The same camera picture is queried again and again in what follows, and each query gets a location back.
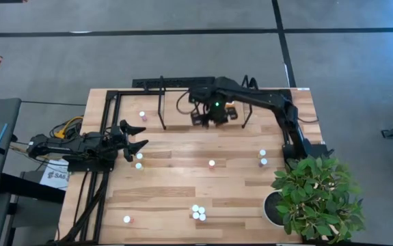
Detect black crossbar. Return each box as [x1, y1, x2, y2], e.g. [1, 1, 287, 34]
[0, 172, 66, 205]

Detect wooden shelf black metal legs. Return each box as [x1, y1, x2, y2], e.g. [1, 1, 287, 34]
[155, 74, 259, 131]

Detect black cable bundle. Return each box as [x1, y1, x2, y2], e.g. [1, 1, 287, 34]
[57, 170, 110, 244]

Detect yellow cable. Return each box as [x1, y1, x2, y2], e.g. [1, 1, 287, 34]
[53, 115, 84, 139]

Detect black perforated strip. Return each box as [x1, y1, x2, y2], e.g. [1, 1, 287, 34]
[131, 76, 217, 89]

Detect white printed paper sheet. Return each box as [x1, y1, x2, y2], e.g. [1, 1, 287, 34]
[40, 159, 70, 191]

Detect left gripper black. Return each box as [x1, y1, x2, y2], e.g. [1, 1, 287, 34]
[105, 119, 149, 162]

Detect green potted plant white pot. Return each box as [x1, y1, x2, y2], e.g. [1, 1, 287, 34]
[262, 154, 366, 244]

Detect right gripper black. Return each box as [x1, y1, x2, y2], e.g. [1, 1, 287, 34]
[191, 98, 238, 129]

